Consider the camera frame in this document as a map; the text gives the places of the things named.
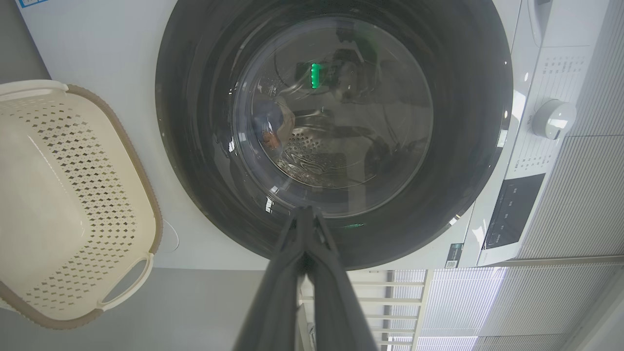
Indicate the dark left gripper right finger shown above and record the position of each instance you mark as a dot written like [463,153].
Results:
[336,312]

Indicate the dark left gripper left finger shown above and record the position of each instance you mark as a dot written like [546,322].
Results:
[278,302]

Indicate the dark round glass washer door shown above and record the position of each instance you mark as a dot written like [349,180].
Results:
[195,146]

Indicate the blue garment with orange prints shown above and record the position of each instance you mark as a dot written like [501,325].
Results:
[267,119]

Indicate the cream basket with brown rim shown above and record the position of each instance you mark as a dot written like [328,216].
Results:
[44,195]

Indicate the white front-load washing machine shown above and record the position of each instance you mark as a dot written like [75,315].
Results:
[107,44]

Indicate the small black QR sticker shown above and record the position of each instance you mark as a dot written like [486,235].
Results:
[453,256]

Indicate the black washer display panel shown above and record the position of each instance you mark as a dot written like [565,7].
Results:
[514,209]

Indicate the white round control dial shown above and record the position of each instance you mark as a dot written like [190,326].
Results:
[553,119]

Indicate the blue energy label sticker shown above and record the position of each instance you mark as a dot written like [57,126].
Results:
[31,2]

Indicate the white metal rack frame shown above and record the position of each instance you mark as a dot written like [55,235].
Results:
[390,300]

